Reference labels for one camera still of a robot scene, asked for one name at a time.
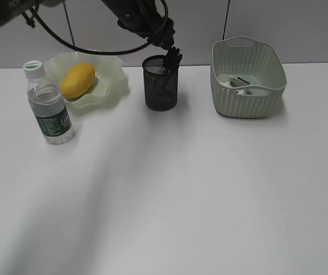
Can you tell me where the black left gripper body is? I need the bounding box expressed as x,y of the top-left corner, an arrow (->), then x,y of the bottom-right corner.
116,1 -> 175,53

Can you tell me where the black marker pen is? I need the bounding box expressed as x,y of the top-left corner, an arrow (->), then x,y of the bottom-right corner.
160,52 -> 171,74
164,47 -> 180,73
171,54 -> 183,71

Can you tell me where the yellow mango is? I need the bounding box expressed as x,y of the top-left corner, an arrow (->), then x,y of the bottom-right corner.
59,63 -> 96,99

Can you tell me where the waste paper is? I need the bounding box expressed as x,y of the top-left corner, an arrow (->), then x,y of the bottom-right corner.
222,75 -> 261,96

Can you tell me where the clear water bottle green label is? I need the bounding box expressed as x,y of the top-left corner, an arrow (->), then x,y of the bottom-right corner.
23,60 -> 75,144

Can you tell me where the black mesh pen holder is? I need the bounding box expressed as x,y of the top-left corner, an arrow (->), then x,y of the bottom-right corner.
142,55 -> 179,112

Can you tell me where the wavy translucent green plate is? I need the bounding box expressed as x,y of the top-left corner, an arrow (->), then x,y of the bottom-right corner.
44,52 -> 129,109

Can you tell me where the pale green plastic basket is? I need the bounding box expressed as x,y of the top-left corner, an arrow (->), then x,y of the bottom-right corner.
210,36 -> 287,119

